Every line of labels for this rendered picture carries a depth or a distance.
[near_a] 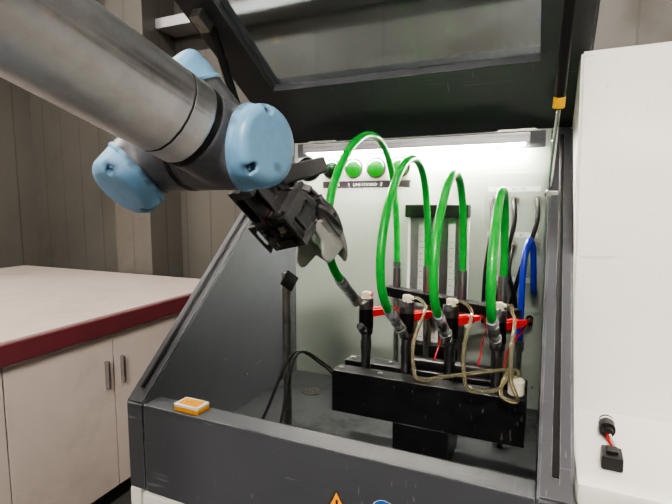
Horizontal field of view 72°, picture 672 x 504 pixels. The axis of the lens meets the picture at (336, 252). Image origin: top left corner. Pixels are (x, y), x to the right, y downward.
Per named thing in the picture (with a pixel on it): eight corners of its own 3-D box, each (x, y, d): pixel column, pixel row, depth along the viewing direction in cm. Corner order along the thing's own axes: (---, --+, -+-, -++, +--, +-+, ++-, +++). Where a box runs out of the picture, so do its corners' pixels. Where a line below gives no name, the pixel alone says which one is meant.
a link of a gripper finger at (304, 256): (307, 285, 73) (277, 246, 68) (320, 257, 77) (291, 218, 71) (324, 284, 72) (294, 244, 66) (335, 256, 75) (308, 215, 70)
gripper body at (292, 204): (271, 256, 67) (215, 196, 61) (292, 215, 72) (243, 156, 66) (311, 248, 63) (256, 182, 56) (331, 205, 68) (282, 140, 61)
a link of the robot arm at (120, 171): (132, 159, 41) (201, 89, 47) (70, 165, 48) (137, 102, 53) (185, 220, 46) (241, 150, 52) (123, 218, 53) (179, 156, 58)
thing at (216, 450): (146, 492, 81) (142, 404, 79) (165, 478, 85) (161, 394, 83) (530, 623, 56) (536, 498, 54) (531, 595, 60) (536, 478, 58)
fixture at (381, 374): (331, 445, 89) (331, 368, 87) (351, 422, 98) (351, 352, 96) (521, 489, 75) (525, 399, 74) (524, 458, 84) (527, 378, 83)
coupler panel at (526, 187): (477, 311, 104) (482, 172, 101) (479, 308, 107) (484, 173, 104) (540, 317, 99) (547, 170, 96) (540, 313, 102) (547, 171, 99)
